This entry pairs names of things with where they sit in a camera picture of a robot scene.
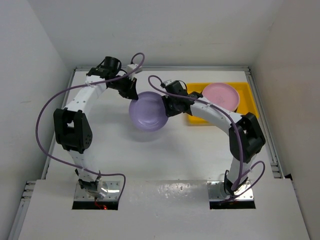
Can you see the pink bear plate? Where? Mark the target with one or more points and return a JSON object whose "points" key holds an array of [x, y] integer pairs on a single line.
{"points": [[223, 95]]}

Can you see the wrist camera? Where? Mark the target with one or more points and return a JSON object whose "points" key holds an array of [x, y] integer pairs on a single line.
{"points": [[133, 68], [166, 83]]}

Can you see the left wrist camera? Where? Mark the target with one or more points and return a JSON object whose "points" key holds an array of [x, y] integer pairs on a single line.
{"points": [[133, 68]]}

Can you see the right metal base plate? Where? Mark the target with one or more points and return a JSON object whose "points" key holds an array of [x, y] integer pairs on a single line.
{"points": [[216, 192]]}

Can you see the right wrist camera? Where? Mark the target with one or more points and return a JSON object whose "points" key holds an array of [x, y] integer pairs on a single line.
{"points": [[166, 83]]}

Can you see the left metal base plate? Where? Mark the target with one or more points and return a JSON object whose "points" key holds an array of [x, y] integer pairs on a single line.
{"points": [[112, 191]]}

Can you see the yellow plastic bin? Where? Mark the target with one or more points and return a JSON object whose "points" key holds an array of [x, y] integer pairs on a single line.
{"points": [[247, 102]]}

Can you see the metal base plate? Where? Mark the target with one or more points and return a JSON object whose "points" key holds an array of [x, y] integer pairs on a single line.
{"points": [[216, 192], [112, 191]]}

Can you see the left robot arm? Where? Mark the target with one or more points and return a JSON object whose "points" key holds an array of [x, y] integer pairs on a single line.
{"points": [[71, 125]]}

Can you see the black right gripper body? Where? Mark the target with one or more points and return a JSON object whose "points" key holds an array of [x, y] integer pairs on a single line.
{"points": [[171, 104]]}

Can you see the large purple bear plate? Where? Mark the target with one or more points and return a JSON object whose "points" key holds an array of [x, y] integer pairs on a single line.
{"points": [[148, 113]]}

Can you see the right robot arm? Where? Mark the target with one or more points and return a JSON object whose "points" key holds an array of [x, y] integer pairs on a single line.
{"points": [[245, 135]]}

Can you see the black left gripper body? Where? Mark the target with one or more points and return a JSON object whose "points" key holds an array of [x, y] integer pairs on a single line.
{"points": [[119, 84]]}

